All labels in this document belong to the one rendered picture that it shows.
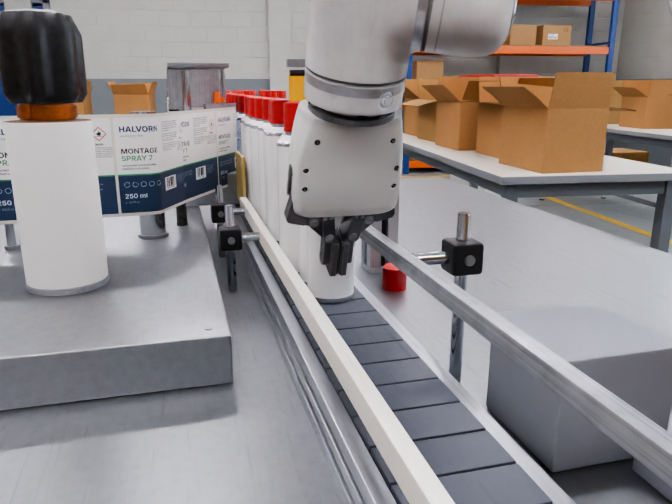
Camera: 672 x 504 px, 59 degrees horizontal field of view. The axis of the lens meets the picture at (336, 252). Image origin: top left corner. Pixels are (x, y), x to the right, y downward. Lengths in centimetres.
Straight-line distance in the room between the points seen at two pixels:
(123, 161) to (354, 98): 51
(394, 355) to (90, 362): 27
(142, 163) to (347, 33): 52
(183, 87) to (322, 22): 72
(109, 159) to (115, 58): 769
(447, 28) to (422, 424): 28
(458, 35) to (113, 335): 40
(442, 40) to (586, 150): 209
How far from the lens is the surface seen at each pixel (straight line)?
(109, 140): 92
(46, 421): 58
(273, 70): 836
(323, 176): 52
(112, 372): 58
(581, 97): 249
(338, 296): 64
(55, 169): 70
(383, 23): 47
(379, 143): 52
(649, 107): 537
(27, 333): 64
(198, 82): 121
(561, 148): 248
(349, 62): 47
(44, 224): 71
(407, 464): 33
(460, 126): 322
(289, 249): 72
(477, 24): 47
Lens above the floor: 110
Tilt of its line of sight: 15 degrees down
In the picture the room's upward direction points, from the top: straight up
